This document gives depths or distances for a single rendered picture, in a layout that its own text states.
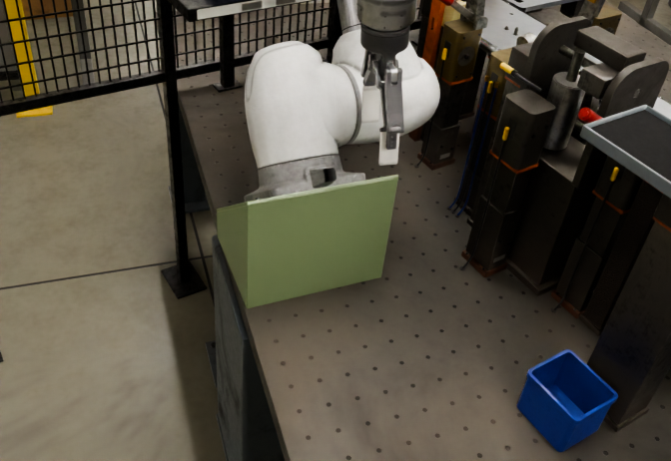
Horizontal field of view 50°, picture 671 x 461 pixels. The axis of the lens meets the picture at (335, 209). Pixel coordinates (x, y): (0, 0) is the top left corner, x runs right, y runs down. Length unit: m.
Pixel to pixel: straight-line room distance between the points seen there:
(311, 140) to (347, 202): 0.13
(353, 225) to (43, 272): 1.41
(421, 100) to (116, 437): 1.20
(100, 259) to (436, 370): 1.48
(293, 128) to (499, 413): 0.59
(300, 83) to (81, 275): 1.36
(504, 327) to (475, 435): 0.25
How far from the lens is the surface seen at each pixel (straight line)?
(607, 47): 1.28
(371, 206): 1.28
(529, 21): 1.80
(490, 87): 1.45
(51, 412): 2.13
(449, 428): 1.22
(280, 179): 1.27
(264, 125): 1.28
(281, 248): 1.26
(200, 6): 1.62
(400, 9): 1.08
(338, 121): 1.30
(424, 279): 1.43
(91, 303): 2.36
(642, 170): 1.03
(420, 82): 1.41
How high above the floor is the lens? 1.68
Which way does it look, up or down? 39 degrees down
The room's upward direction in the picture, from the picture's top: 6 degrees clockwise
